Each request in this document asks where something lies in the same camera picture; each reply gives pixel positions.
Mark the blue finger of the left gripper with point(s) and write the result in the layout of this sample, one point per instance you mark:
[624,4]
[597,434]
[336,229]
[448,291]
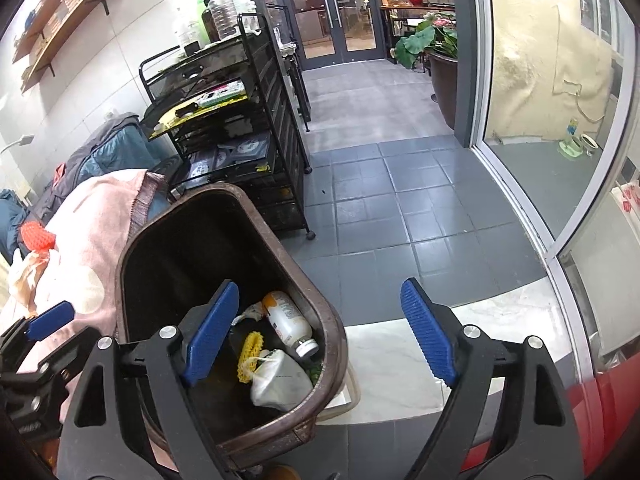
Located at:
[42,326]

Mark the green pet bowl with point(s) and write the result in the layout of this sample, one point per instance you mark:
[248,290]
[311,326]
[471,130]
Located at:
[570,146]

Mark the blue massage bed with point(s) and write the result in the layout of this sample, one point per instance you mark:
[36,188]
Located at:
[120,143]

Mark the pink polka dot bedspread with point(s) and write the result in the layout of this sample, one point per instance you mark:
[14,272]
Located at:
[91,229]

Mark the wooden wall shelf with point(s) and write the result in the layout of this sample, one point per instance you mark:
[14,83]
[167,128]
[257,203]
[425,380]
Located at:
[47,29]

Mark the large potted green plant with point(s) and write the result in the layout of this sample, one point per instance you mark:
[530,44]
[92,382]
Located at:
[434,43]

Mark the glass double door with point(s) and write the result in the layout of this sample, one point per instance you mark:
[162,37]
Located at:
[332,32]

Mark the orange white plastic bottle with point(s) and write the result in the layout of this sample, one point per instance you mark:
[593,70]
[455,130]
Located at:
[290,325]

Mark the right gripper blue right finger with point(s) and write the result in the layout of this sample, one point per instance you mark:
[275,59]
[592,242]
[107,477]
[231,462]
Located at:
[535,434]

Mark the white floor lamp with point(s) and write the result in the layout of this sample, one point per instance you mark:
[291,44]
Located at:
[25,139]

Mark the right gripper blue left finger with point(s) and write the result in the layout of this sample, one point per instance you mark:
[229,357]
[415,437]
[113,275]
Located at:
[104,434]

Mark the yellow foam net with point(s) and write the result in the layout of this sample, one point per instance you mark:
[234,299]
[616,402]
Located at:
[249,356]

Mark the brown trash bin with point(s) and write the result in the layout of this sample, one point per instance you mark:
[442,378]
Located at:
[177,262]

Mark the red foam net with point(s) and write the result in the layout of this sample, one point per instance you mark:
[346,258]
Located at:
[36,238]

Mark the dark brown bottle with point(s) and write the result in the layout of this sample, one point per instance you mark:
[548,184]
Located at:
[208,22]

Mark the white paper trash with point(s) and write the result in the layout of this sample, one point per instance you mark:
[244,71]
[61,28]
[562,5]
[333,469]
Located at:
[278,381]

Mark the black metal utility cart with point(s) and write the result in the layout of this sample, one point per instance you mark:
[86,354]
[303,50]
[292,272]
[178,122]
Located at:
[226,111]

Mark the clear plastic bottle red cap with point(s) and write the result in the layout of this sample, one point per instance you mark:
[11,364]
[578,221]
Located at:
[224,16]

